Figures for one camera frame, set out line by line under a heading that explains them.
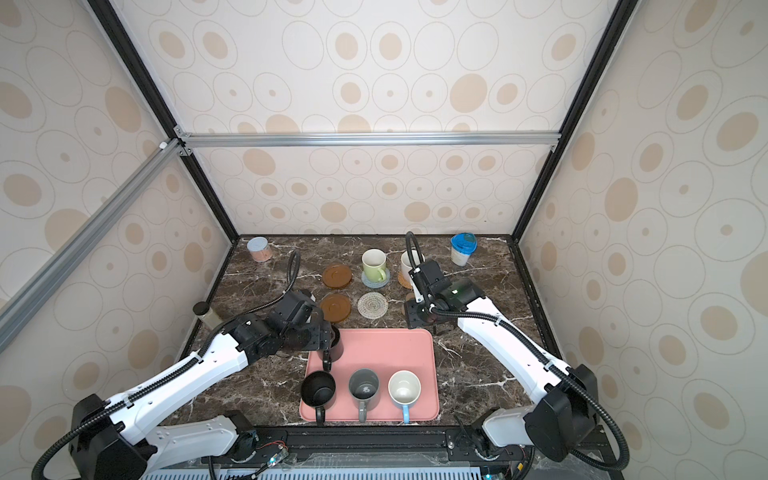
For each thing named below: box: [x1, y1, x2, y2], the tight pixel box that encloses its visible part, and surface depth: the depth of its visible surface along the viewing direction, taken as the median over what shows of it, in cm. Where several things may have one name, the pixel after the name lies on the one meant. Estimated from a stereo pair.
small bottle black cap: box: [192, 301, 223, 329], surface depth 91 cm
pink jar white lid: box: [246, 236, 273, 262], surface depth 114 cm
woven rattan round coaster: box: [398, 271, 413, 290], surface depth 108 cm
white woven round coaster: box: [357, 292, 389, 320], surface depth 102 cm
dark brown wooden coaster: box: [322, 264, 352, 289], surface depth 108 cm
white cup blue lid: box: [450, 232, 478, 267], surface depth 108 cm
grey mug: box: [348, 368, 381, 423], surface depth 77 cm
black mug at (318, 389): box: [301, 370, 336, 426], surface depth 78 cm
